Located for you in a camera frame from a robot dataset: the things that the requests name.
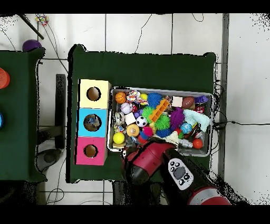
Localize clear shallow mesh bin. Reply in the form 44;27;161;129
108;86;214;157

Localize brown toy football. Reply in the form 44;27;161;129
182;96;196;109

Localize purple round object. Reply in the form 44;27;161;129
22;39;43;53

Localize yellow green ball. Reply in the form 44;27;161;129
113;132;126;144

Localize small orange basketball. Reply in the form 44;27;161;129
115;91;128;105

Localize wooden box three holes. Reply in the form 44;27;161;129
75;79;112;165

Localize red round object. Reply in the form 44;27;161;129
0;67;11;90

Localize black power cable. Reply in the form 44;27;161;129
213;119;270;129

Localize black upright bar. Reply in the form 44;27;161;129
55;73;68;150

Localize dark green side table cloth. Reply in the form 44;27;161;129
0;46;46;183

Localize small colourful item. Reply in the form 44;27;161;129
35;14;50;27

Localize light blue cloth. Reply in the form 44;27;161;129
184;109;211;134

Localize grey round base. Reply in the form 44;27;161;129
37;148;64;172

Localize small black white soccer ball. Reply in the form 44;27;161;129
136;116;148;128

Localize black stick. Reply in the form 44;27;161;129
16;14;45;40

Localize orange toy brick round studs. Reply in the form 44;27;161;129
149;99;170;123

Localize purple spiky ball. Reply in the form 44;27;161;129
170;107;186;129

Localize blue spiky ball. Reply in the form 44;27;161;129
146;92;164;109

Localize green spiky ball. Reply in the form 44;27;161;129
153;115;171;132

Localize cream knitted cloth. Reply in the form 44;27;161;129
164;130;181;147

